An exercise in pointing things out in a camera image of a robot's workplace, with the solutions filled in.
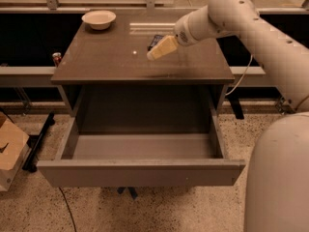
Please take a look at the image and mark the black metal floor bar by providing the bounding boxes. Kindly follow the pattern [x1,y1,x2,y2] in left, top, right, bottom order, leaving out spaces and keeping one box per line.
[22,113,55,173]

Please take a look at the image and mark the cardboard box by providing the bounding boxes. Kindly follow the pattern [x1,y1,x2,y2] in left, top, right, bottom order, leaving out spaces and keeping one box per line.
[0,112,29,191]

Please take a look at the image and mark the red soda can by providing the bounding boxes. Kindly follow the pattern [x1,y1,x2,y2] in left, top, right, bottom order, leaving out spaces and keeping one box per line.
[52,52,62,67]

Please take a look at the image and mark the metal window rail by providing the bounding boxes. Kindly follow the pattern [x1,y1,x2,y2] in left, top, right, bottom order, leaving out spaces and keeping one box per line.
[0,0,309,15]

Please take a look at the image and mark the black floor cable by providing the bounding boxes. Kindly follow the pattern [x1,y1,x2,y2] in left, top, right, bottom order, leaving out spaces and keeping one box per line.
[58,187,78,232]

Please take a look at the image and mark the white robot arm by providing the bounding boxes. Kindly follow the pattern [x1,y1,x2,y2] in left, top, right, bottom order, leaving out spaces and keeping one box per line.
[147,0,309,232]

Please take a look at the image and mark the white paper bowl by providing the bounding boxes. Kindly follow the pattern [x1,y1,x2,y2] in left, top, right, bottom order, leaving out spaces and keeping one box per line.
[82,11,116,30]

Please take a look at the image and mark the white cable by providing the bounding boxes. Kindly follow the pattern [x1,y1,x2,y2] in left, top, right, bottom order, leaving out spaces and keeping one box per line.
[224,53,254,98]

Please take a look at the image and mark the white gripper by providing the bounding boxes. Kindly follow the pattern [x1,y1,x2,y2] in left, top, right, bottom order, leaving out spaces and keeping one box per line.
[147,12,200,61]

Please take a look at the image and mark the open grey top drawer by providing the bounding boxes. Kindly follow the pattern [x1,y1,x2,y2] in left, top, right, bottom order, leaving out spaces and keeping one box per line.
[38,117,245,188]

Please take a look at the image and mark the grey drawer cabinet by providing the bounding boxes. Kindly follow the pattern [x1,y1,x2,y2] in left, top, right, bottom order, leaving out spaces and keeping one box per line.
[51,11,233,134]

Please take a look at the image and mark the blue rxbar blueberry wrapper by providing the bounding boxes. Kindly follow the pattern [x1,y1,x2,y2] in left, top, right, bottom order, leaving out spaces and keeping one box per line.
[148,35,163,51]

